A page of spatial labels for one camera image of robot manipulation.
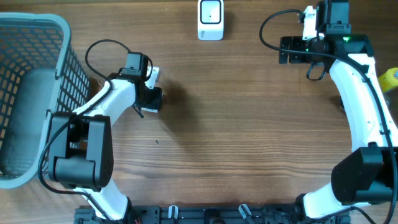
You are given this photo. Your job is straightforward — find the yellow juice bottle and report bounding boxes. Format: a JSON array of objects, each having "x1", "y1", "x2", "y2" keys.
[{"x1": 378, "y1": 67, "x2": 398, "y2": 93}]

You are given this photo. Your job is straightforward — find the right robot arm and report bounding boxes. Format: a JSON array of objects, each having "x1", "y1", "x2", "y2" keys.
[{"x1": 278, "y1": 1, "x2": 397, "y2": 222}]

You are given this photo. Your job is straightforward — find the white barcode scanner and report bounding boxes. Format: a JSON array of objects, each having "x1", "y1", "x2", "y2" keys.
[{"x1": 197, "y1": 0, "x2": 224, "y2": 41}]

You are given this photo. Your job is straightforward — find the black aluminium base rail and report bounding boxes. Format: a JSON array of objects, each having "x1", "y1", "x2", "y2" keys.
[{"x1": 73, "y1": 203, "x2": 351, "y2": 224}]

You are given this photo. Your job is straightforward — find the black left camera cable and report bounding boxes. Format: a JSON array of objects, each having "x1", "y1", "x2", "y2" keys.
[{"x1": 37, "y1": 39, "x2": 133, "y2": 223}]

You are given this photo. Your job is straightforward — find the black right camera cable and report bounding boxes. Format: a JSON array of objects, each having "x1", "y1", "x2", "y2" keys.
[{"x1": 259, "y1": 8, "x2": 398, "y2": 224}]

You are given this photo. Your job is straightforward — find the red white snack box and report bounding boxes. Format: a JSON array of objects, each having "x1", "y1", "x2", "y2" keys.
[{"x1": 141, "y1": 107, "x2": 159, "y2": 113}]

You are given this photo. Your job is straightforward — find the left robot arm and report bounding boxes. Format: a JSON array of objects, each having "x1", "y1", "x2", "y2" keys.
[{"x1": 39, "y1": 67, "x2": 163, "y2": 223}]

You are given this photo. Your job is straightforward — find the black camera cable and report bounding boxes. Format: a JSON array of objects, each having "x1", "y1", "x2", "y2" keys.
[
  {"x1": 37, "y1": 39, "x2": 133, "y2": 223},
  {"x1": 259, "y1": 8, "x2": 398, "y2": 224}
]

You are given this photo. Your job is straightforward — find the grey plastic shopping basket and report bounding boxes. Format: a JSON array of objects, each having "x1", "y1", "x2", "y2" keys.
[{"x1": 1, "y1": 12, "x2": 90, "y2": 189}]

